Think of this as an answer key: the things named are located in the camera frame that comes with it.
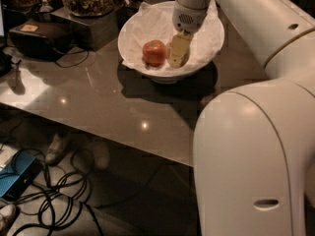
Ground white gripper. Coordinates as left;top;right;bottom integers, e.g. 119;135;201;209
167;1;208;68

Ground yellow-green apple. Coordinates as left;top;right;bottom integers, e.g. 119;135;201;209
165;41;171;60

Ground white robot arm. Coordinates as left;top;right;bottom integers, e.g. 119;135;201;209
174;0;315;236

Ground red apple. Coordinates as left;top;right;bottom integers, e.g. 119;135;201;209
142;39;166;67

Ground white bowl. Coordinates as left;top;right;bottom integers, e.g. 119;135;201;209
117;0;225;85

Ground white paper liner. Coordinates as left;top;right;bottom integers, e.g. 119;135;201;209
122;0;222;75

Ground dark grey box stand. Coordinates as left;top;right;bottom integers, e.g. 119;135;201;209
51;7;119;51

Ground black case with tag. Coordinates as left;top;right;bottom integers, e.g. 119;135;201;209
9;20;73;61

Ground metal scoop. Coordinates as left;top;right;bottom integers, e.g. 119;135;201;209
39;0;53;13

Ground white shoe under table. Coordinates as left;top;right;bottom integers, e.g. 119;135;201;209
45;134;70;165

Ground blue device on floor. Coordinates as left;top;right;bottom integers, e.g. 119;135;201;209
0;151;41;202

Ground white shoe bottom left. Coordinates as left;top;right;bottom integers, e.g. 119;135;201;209
0;204;16;232

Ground black cable on table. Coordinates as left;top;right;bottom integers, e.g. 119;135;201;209
53;47;91;69

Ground black floor cables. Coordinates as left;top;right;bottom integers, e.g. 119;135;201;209
0;118;104;236

